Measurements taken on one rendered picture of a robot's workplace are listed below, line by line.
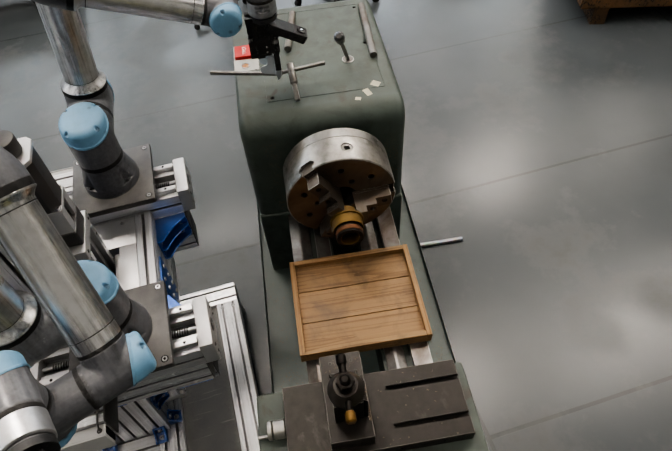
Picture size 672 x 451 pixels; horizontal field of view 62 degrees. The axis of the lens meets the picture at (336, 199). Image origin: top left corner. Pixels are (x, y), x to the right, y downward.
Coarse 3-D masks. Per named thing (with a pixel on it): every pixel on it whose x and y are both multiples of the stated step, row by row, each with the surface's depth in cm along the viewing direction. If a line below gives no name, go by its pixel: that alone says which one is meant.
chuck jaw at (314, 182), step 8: (304, 168) 152; (312, 168) 150; (304, 176) 151; (312, 176) 151; (320, 176) 150; (312, 184) 149; (320, 184) 148; (328, 184) 152; (312, 192) 150; (320, 192) 150; (328, 192) 151; (336, 192) 154; (320, 200) 151; (328, 200) 151; (336, 200) 151; (328, 208) 152; (336, 208) 150; (344, 208) 153
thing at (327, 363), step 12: (324, 360) 135; (348, 360) 135; (360, 360) 135; (324, 372) 134; (336, 372) 133; (360, 372) 133; (324, 384) 132; (324, 396) 130; (360, 420) 126; (336, 432) 125; (348, 432) 124; (360, 432) 124; (372, 432) 124; (336, 444) 124; (348, 444) 125; (360, 444) 126
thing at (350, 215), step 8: (352, 208) 154; (336, 216) 152; (344, 216) 150; (352, 216) 150; (360, 216) 153; (336, 224) 151; (344, 224) 150; (352, 224) 149; (360, 224) 151; (336, 232) 150; (344, 232) 148; (352, 232) 156; (360, 232) 149; (344, 240) 154; (352, 240) 154; (360, 240) 152
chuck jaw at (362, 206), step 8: (392, 184) 159; (352, 192) 158; (360, 192) 158; (368, 192) 157; (376, 192) 157; (384, 192) 157; (360, 200) 156; (368, 200) 156; (376, 200) 157; (384, 200) 158; (360, 208) 154; (368, 208) 156; (376, 208) 156; (368, 216) 156
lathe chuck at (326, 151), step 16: (320, 144) 153; (336, 144) 152; (352, 144) 152; (368, 144) 155; (304, 160) 152; (320, 160) 149; (336, 160) 148; (352, 160) 149; (368, 160) 150; (384, 160) 156; (288, 176) 157; (336, 176) 153; (352, 176) 154; (368, 176) 155; (384, 176) 156; (288, 192) 155; (304, 192) 156; (288, 208) 160; (304, 208) 161; (320, 208) 162; (384, 208) 167; (304, 224) 167
